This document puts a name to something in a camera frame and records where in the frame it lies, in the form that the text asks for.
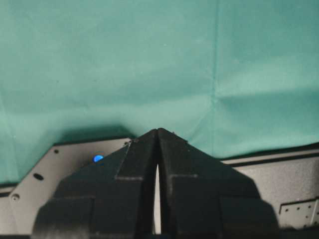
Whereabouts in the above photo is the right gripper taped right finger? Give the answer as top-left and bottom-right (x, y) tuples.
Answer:
(158, 128), (279, 239)

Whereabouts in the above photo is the green table cloth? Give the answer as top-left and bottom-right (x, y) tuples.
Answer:
(0, 0), (319, 184)

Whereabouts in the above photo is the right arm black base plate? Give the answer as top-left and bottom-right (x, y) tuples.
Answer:
(0, 138), (319, 235)

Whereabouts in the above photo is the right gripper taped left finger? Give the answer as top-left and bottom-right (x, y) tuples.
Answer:
(31, 129), (158, 239)

